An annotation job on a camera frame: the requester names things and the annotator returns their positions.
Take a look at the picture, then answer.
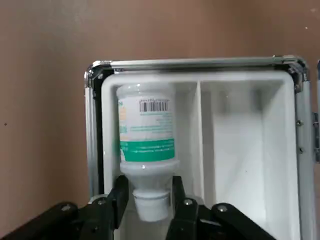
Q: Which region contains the white peroxide bottle green label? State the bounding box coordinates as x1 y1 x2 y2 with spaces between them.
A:
115 83 180 223

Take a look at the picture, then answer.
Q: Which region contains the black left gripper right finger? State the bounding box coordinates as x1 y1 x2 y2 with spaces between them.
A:
166 176 276 240

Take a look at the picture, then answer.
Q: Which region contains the silver aluminium medical kit case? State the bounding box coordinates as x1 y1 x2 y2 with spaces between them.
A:
83 54 320 240

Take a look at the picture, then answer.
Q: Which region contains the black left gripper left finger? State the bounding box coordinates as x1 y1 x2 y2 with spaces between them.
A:
0 176 131 240

